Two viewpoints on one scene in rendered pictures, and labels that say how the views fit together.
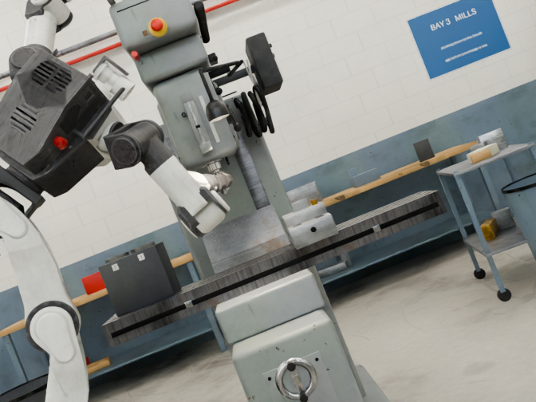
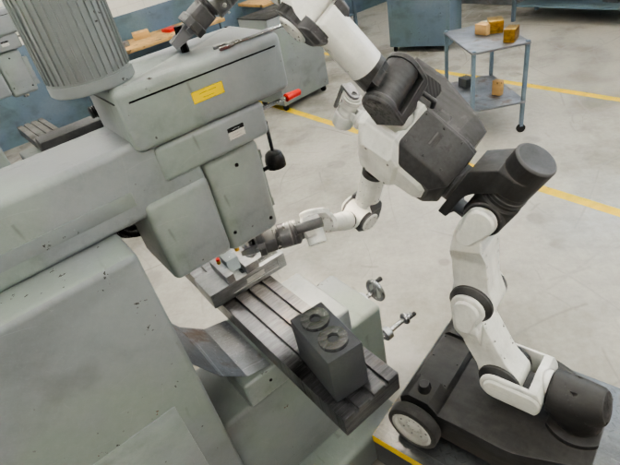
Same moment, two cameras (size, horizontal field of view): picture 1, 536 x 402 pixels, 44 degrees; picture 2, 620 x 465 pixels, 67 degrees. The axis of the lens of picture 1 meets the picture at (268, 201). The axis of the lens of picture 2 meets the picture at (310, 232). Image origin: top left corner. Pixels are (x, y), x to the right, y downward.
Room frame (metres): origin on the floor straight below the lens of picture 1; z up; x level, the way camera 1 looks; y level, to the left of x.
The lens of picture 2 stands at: (2.84, 1.39, 2.17)
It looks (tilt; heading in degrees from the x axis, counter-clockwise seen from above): 35 degrees down; 241
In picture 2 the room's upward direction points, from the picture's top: 13 degrees counter-clockwise
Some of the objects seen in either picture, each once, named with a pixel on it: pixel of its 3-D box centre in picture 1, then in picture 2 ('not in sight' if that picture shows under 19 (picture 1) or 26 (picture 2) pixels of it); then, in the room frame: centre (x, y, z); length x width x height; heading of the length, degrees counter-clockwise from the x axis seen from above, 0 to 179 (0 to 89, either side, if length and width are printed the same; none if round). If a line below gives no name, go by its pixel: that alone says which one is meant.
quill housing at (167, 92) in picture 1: (196, 120); (228, 187); (2.39, 0.13, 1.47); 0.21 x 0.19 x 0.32; 92
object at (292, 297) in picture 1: (266, 297); (277, 333); (2.38, 0.13, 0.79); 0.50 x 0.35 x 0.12; 2
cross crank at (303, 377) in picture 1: (295, 375); (370, 294); (1.88, 0.11, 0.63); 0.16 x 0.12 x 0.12; 2
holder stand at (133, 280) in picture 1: (139, 277); (328, 349); (2.38, 0.53, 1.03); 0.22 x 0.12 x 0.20; 85
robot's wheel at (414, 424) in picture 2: not in sight; (414, 424); (2.16, 0.64, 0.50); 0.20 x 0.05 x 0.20; 105
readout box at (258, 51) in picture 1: (264, 65); (84, 157); (2.70, -0.19, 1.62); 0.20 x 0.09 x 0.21; 2
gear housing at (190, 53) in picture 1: (175, 67); (196, 130); (2.42, 0.13, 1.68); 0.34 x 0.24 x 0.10; 2
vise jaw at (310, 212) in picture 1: (305, 214); (243, 258); (2.34, -0.10, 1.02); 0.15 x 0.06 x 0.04; 90
